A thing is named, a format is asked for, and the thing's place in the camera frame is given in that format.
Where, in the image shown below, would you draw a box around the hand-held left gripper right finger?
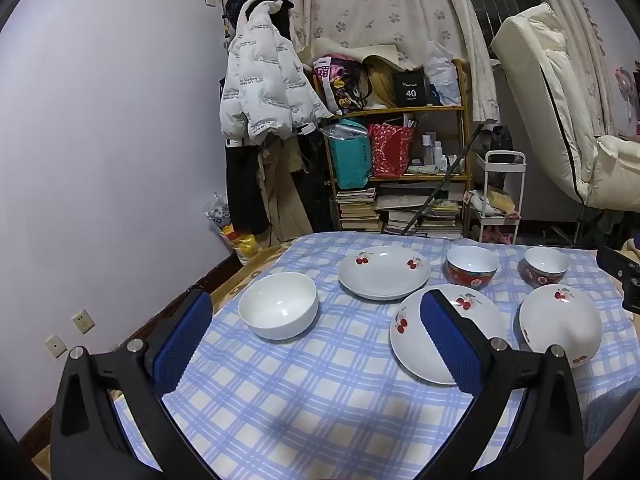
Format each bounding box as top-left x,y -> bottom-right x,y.
419,289 -> 586,480

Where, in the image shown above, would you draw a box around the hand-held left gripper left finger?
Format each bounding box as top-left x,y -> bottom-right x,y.
50,287 -> 216,480

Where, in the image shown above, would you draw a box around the white cherry print plate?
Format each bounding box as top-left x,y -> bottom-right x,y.
519,284 -> 603,368
338,246 -> 432,302
390,284 -> 508,386

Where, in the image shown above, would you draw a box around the red patterned bowl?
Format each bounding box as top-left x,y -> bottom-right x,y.
445,245 -> 499,292
523,246 -> 571,288

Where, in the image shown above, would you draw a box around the plain white bowl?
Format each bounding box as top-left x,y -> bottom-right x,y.
238,272 -> 319,341

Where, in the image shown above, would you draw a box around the yellow plastic bag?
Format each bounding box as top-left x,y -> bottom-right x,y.
220,225 -> 262,266

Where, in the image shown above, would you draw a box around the blue plaid tablecloth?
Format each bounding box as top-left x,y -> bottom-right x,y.
112,231 -> 623,480

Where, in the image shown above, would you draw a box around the white printed plastic bag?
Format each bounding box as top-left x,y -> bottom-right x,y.
205,192 -> 232,233

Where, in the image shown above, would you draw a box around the dark green pole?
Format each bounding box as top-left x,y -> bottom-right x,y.
400,122 -> 483,236

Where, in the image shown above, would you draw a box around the black pants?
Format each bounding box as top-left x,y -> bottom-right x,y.
225,135 -> 271,236

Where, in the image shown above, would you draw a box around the white trolley cart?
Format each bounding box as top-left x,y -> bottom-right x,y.
472,150 -> 527,246

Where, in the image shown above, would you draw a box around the beige trousers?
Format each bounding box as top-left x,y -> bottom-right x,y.
257,137 -> 313,242

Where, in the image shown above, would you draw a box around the black bag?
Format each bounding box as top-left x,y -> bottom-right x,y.
487,125 -> 515,163

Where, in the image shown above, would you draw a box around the red patterned bag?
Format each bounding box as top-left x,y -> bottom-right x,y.
369,123 -> 416,178

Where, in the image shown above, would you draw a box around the cream folded mattress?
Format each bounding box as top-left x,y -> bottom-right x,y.
490,2 -> 640,208

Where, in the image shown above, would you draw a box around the black coat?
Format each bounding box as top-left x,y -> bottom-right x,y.
295,130 -> 333,233

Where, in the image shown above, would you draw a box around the teal bag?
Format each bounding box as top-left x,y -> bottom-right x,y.
327,120 -> 373,191

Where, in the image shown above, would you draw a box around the floral curtain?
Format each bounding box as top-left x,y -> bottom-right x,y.
287,0 -> 501,123
522,0 -> 640,136

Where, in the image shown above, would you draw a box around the wooden shelf rack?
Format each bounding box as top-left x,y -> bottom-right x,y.
312,57 -> 473,236

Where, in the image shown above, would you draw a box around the black box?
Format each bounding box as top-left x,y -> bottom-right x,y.
391,69 -> 432,108

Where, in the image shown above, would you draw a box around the clear plastic bag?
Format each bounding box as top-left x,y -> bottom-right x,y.
425,40 -> 462,106

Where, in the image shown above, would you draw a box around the white puffer jacket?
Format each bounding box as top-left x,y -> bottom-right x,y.
220,0 -> 333,148

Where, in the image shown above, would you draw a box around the mustard cloth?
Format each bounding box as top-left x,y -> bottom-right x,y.
362,55 -> 401,108

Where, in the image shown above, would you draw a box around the colourful printed bag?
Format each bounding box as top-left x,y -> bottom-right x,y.
314,55 -> 371,116

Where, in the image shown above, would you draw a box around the dark hooded garment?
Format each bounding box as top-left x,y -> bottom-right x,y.
223,0 -> 296,41

